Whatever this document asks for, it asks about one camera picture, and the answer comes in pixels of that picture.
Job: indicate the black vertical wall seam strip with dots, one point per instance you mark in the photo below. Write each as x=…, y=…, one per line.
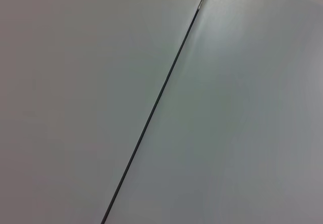
x=156, y=103

